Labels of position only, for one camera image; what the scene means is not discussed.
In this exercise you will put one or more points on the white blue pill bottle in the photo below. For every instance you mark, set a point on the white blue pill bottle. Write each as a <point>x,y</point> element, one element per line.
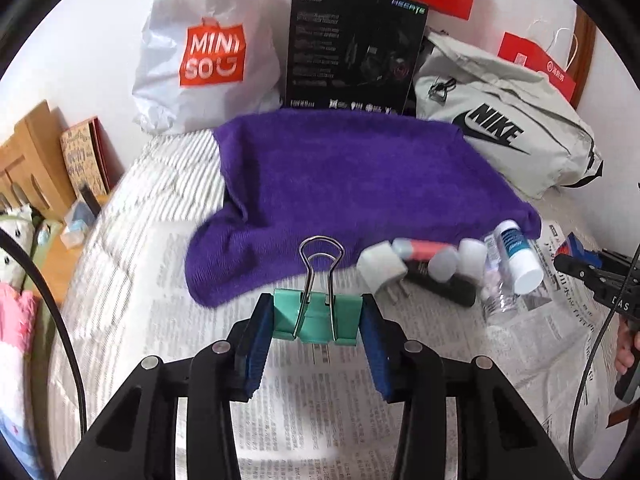
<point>524,269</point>

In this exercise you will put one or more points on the white tape roll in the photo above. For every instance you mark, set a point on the white tape roll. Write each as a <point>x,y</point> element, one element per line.
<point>472,258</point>

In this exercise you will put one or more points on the grey Nike bag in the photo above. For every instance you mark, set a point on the grey Nike bag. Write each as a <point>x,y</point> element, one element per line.
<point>511,115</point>

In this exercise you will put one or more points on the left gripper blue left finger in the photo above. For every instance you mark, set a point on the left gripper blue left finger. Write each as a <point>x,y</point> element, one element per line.
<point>250,340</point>

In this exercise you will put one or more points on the pink clothing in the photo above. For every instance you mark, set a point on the pink clothing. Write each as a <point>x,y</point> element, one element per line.
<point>18,311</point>

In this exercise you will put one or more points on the small white cap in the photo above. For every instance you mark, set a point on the small white cap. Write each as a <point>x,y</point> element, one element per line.
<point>443,265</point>

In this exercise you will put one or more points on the wooden door frame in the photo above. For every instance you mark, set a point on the wooden door frame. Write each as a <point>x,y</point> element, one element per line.
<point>585,30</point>

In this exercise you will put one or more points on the green binder clip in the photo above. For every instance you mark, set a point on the green binder clip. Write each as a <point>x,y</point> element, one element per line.
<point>317,317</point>

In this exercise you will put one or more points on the tissue packet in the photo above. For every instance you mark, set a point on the tissue packet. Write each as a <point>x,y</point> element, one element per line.
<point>79,221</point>

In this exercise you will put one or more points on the purple towel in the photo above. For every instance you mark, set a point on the purple towel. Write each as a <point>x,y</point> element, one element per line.
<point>358,177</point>

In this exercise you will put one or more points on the wooden nightstand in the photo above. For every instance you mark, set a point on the wooden nightstand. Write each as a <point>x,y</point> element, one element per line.
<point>57,263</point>

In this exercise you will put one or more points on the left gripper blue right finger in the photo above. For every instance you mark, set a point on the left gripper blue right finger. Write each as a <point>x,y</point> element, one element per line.
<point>384,343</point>

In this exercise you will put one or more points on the black lighter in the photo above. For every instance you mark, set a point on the black lighter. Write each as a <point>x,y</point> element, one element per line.
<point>456,289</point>

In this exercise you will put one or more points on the right hand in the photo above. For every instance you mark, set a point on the right hand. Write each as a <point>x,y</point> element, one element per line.
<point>627,339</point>

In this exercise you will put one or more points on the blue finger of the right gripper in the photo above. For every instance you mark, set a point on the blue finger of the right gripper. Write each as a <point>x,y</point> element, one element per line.
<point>585,272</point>
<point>573,247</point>

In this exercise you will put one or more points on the pink white pen device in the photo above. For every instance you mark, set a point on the pink white pen device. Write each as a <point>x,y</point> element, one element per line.
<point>422,250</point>

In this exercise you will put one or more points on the striped bed sheet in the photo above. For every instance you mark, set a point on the striped bed sheet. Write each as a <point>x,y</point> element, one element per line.
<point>128,297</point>

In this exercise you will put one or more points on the white USB charger plug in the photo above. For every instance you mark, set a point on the white USB charger plug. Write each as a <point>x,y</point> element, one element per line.
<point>382,270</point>

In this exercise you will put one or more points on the newspaper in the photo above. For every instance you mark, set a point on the newspaper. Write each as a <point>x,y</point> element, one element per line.
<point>317,413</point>

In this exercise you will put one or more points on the black headset box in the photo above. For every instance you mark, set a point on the black headset box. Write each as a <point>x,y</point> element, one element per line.
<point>353,54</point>

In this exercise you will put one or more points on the wooden headboard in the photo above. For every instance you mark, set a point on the wooden headboard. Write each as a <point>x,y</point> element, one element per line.
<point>32,161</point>

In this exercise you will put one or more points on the white Miniso plastic bag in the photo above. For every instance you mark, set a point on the white Miniso plastic bag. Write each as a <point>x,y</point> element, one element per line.
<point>203,63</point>

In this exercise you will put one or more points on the clear plastic candy bottle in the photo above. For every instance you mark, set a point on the clear plastic candy bottle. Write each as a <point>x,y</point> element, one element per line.
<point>497,297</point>

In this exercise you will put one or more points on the red white paper bag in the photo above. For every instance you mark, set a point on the red white paper bag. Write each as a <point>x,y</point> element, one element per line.
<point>526,52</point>

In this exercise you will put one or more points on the brown patterned notebook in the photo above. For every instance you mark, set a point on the brown patterned notebook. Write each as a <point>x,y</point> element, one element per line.
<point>88,158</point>

